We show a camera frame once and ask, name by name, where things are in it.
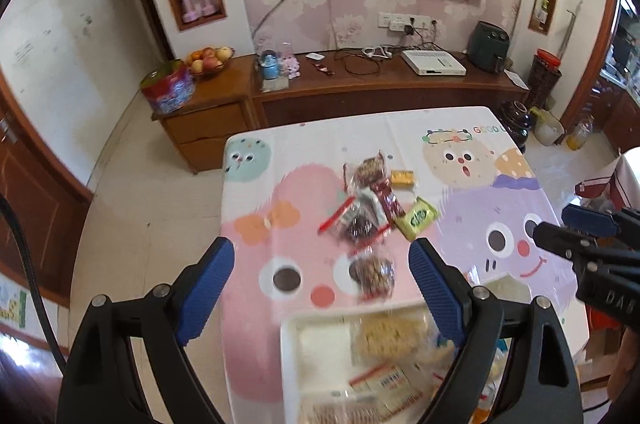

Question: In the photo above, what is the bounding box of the dark green air fryer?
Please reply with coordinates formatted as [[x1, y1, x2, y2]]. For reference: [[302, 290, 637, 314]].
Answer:
[[467, 21, 510, 72]]

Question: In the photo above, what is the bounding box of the clear nut bar packet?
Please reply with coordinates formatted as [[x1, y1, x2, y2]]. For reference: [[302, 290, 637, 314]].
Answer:
[[345, 150, 388, 192]]

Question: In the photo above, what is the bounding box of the blue snow globe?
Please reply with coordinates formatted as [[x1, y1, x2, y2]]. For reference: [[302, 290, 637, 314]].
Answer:
[[257, 50, 280, 80]]

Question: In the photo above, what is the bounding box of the dark dried fruit packet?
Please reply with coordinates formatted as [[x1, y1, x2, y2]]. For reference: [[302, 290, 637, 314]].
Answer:
[[318, 191, 393, 249]]

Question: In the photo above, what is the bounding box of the person's right hand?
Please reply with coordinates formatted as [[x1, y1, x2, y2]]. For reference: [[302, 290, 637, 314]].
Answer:
[[607, 329, 640, 410]]

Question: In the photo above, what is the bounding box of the brown sliced bread packet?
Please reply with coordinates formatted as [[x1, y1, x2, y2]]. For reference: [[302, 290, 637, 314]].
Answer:
[[300, 396, 401, 424]]

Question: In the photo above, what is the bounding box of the wooden television console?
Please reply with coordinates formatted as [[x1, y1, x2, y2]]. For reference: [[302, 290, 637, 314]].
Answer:
[[250, 48, 531, 129]]

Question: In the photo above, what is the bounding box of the white set-top box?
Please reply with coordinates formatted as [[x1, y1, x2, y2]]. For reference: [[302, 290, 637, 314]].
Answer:
[[401, 48, 467, 77]]

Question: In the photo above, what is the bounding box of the white cloth covered furniture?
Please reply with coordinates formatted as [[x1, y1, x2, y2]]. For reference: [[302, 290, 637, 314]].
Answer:
[[607, 151, 640, 209]]

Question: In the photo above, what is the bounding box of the cartoon printed tablecloth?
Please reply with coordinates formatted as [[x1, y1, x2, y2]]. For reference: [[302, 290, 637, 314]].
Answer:
[[220, 106, 591, 424]]

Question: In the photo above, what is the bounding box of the red bag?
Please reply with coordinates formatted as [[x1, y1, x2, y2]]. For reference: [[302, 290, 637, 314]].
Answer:
[[575, 176, 613, 199]]

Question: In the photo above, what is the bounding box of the white paper sheet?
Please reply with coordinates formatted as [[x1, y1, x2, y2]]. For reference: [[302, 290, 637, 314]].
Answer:
[[502, 70, 530, 90]]

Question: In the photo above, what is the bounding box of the colourful wall poster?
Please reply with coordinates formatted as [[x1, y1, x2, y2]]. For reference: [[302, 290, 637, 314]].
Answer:
[[0, 276, 28, 330]]

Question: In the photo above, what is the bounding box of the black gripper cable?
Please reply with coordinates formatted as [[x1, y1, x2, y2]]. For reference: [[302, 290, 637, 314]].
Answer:
[[0, 194, 68, 375]]

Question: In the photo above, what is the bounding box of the long dark red packet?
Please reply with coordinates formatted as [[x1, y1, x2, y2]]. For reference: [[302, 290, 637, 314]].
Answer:
[[372, 178, 406, 221]]

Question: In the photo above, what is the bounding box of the red white label packet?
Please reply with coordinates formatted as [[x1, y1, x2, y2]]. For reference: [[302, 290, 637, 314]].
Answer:
[[347, 361, 436, 410]]

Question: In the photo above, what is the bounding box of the white plastic jug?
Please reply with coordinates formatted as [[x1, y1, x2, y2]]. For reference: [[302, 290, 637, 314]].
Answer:
[[532, 108, 566, 147]]

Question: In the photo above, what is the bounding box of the pile of fruit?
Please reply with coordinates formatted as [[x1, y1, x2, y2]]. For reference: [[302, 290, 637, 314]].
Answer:
[[185, 46, 235, 72]]

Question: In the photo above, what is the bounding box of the clear pale pastry packet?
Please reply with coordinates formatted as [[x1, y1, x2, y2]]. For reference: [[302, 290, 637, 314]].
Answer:
[[352, 309, 433, 360]]

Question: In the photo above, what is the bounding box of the nut brittle packet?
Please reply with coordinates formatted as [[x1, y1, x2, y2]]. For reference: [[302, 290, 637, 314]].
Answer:
[[348, 254, 396, 302]]

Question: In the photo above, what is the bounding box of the mop handle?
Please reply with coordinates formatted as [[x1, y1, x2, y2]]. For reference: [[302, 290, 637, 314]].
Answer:
[[562, 1, 583, 54]]

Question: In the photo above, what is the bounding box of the brown wooden door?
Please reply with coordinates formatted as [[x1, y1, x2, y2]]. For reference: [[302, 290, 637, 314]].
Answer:
[[0, 76, 93, 309]]

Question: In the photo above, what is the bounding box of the round colourful tin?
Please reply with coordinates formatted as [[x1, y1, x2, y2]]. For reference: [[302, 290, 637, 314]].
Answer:
[[140, 60, 196, 115]]

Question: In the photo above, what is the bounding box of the white plastic tray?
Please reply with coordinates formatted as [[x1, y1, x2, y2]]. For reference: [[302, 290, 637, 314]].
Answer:
[[279, 273, 535, 424]]

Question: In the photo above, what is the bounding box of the wooden side cabinet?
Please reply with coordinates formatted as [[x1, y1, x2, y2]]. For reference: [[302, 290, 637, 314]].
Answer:
[[151, 56, 258, 175]]

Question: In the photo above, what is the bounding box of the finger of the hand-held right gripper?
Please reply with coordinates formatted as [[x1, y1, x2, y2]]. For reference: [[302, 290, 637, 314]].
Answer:
[[561, 205, 640, 251], [532, 222, 603, 267]]

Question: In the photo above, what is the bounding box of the yellow oil bottle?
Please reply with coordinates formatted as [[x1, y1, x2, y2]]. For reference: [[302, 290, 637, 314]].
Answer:
[[565, 116, 596, 151]]

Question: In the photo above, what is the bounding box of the black looped cable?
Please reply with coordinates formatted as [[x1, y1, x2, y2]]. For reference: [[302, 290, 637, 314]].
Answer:
[[335, 48, 386, 75]]

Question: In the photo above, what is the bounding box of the wicker bin with red lid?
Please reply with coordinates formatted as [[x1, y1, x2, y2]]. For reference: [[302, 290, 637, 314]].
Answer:
[[529, 48, 563, 109]]

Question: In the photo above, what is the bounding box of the white wall socket strip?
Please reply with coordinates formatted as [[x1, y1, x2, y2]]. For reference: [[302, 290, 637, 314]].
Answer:
[[377, 12, 443, 32]]

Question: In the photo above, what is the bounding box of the pink toy figure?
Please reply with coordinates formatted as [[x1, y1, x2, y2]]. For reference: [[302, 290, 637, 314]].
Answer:
[[280, 46, 301, 77]]

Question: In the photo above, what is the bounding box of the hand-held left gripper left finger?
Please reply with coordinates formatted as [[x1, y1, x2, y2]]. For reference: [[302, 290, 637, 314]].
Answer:
[[59, 236, 236, 424]]

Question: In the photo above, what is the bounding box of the black television cable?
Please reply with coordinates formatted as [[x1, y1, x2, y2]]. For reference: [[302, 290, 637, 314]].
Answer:
[[252, 0, 307, 42]]

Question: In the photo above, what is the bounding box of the green snack packet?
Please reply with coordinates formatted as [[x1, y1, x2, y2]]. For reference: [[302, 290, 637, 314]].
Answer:
[[393, 196, 440, 241]]

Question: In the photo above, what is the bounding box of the dark brown ceramic jar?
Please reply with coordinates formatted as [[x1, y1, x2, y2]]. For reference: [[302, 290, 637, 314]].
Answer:
[[500, 100, 533, 152]]

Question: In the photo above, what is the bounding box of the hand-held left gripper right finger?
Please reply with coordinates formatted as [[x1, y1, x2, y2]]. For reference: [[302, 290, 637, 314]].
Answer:
[[408, 237, 583, 424]]

